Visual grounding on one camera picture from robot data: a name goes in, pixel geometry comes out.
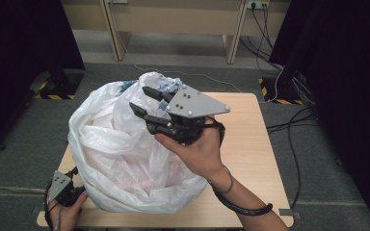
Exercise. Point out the stand base with striped tape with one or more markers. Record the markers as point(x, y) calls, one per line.
point(56, 85)
point(285, 89)

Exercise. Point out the person's right hand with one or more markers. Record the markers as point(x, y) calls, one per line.
point(199, 154)

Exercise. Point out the person's left hand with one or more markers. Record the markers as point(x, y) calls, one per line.
point(69, 215)

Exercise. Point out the beige wooden desk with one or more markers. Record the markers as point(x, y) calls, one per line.
point(173, 19)

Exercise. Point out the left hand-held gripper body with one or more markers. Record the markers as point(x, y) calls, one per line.
point(61, 184)

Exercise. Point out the grey table foot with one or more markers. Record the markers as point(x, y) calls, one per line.
point(289, 212)

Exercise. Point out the white plastic bag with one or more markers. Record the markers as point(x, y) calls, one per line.
point(122, 144)

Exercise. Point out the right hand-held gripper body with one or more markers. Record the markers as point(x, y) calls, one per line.
point(192, 104)

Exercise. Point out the white outlet with black plugs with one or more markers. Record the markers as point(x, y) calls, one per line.
point(257, 4)

